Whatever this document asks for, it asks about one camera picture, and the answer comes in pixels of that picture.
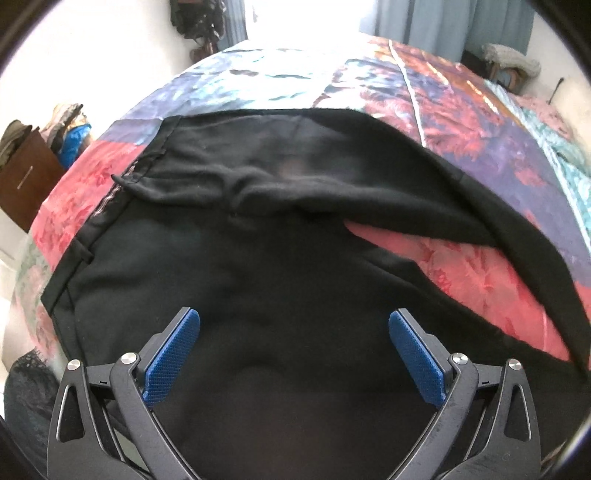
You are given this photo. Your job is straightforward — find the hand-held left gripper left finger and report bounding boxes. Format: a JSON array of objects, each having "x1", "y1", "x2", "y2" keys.
[{"x1": 47, "y1": 307, "x2": 204, "y2": 480}]

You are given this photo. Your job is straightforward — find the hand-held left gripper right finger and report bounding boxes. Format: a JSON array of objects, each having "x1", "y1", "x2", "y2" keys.
[{"x1": 388, "y1": 310, "x2": 542, "y2": 480}]

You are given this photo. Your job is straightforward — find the black pants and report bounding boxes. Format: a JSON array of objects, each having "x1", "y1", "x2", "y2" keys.
[{"x1": 41, "y1": 107, "x2": 591, "y2": 480}]

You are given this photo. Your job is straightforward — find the brown wooden cabinet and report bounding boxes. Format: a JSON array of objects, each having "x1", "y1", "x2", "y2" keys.
[{"x1": 0, "y1": 131, "x2": 65, "y2": 232}]

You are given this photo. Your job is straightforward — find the bright blue cloth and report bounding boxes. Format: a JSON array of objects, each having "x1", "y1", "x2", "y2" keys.
[{"x1": 59, "y1": 124, "x2": 92, "y2": 169}]

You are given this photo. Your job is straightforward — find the patchwork satin bedspread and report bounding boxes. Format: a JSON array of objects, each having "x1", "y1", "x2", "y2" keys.
[{"x1": 14, "y1": 34, "x2": 591, "y2": 365}]

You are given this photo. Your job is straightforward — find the pile of folded clothes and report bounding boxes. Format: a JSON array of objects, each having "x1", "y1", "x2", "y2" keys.
[{"x1": 39, "y1": 104, "x2": 92, "y2": 169}]

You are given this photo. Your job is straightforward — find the blue floral blanket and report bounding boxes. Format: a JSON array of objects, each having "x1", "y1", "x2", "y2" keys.
[{"x1": 508, "y1": 95, "x2": 591, "y2": 195}]

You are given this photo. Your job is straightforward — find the olive green cloth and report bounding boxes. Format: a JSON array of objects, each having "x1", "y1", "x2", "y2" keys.
[{"x1": 0, "y1": 120, "x2": 33, "y2": 164}]

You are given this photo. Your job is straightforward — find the dark chair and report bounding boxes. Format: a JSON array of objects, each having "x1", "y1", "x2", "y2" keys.
[{"x1": 462, "y1": 48, "x2": 532, "y2": 93}]

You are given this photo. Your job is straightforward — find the grey knitted cloth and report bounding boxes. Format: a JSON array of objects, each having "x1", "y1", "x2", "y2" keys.
[{"x1": 481, "y1": 43, "x2": 542, "y2": 78}]

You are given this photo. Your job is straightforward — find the dark hanging clothes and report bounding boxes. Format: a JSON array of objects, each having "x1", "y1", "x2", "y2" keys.
[{"x1": 170, "y1": 0, "x2": 227, "y2": 61}]

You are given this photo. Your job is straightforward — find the blue curtain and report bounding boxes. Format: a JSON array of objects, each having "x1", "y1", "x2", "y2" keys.
[{"x1": 376, "y1": 0, "x2": 536, "y2": 54}]

